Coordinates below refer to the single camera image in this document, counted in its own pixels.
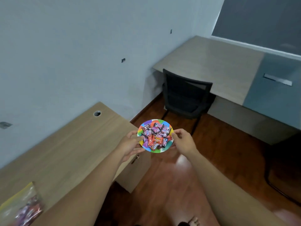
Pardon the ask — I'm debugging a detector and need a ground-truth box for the person's left hand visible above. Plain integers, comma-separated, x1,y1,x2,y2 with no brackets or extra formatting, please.
117,130,146,163

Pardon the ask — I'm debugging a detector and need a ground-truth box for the person's right hand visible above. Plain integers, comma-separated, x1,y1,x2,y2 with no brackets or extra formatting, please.
171,129,198,158

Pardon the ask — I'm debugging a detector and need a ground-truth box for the rainbow coloured round plate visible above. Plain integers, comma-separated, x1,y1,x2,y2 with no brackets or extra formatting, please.
137,119,174,153

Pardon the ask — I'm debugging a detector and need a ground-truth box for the person's right forearm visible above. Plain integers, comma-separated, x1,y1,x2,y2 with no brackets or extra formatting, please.
186,149,290,226

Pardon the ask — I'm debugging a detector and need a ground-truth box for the person's left forearm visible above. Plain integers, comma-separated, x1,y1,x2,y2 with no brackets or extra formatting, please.
31,148,132,226

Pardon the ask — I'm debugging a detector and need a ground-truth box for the pile of wrapped candies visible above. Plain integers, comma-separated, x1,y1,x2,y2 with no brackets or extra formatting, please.
141,123,172,151

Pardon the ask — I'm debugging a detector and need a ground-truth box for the black mesh office chair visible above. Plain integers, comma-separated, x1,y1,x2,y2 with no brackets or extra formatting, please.
162,69,216,136

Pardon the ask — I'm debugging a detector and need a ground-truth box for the light wooden desk with cabinet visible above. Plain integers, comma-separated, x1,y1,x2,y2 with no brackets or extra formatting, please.
0,102,151,226

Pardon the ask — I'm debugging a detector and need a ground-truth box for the long wooden and grey desk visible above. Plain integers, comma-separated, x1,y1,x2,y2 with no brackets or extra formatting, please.
153,36,301,145

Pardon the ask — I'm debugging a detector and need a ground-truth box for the dark chair with metal legs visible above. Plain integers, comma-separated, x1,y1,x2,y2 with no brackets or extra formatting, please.
263,134,301,207

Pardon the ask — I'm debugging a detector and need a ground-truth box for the clear plastic bag of candies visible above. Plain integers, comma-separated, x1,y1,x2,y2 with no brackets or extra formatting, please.
0,182,45,226

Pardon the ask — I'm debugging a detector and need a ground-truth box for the silver cable slot cover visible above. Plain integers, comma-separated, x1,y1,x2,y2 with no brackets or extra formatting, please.
263,73,293,86

